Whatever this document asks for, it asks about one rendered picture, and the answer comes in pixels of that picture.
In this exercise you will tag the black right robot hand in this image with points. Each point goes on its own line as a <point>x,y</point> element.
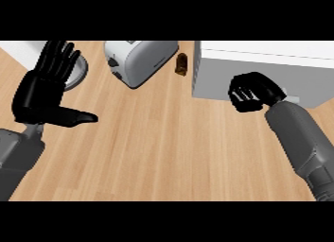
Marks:
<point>248,89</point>

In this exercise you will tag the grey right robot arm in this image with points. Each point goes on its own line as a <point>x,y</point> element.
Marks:
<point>309,148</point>

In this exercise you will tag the silver toaster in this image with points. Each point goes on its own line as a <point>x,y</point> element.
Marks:
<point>139,61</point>

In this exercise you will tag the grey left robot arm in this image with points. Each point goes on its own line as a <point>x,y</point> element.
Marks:
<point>9,159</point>

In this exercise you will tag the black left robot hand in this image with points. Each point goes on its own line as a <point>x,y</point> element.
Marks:
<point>39,94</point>

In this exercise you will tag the brown cup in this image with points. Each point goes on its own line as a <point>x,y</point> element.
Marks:
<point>180,64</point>

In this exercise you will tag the white block appliance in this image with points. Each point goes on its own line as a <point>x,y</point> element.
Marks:
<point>22,52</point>

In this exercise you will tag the open white grey drawer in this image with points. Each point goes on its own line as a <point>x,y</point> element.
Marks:
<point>271,71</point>

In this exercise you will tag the round grey plate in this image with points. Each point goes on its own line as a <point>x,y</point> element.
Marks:
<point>77,72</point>

